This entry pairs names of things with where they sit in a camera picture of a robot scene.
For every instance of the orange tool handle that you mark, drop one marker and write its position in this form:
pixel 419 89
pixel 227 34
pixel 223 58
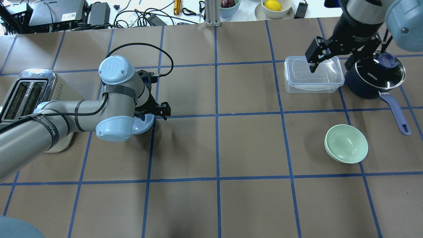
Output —
pixel 177 7

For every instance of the blue bowl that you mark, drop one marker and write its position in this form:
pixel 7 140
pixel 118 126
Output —
pixel 142 124

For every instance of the green bowl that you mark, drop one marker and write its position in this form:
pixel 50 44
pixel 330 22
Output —
pixel 346 144

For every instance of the yellow lemon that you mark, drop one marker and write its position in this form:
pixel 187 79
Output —
pixel 273 5

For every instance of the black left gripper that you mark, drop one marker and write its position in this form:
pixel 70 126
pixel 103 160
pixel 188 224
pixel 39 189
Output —
pixel 150 103

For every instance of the bowl with red fruit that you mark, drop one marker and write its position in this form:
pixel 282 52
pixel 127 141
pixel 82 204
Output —
pixel 228 8

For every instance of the cream toaster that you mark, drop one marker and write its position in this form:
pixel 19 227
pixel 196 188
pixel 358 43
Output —
pixel 32 88

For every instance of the beige bowl on plate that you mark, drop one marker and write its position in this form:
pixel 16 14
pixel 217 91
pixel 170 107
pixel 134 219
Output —
pixel 261 13

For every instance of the dark blue saucepan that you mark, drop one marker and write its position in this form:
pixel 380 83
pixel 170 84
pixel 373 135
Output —
pixel 374 77

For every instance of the clear plastic food container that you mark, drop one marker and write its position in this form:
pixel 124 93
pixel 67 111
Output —
pixel 327 78

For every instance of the aluminium frame post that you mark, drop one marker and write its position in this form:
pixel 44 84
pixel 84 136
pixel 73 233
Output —
pixel 212 13

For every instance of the black power adapter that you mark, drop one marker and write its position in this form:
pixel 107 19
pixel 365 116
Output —
pixel 99 13

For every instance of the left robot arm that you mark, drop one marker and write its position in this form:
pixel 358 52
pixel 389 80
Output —
pixel 125 96

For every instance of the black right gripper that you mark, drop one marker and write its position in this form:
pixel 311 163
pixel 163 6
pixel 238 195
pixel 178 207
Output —
pixel 349 29

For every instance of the black electronics box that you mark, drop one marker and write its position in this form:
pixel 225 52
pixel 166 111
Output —
pixel 59 12

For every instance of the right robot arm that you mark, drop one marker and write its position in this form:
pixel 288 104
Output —
pixel 403 19

